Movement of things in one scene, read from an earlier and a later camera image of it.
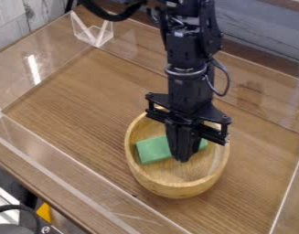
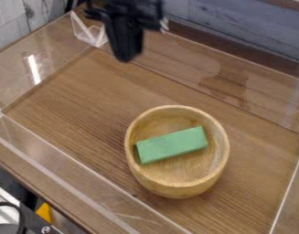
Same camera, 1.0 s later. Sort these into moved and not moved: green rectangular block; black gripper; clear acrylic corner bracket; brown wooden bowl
Moved: black gripper
Not moved: brown wooden bowl; green rectangular block; clear acrylic corner bracket
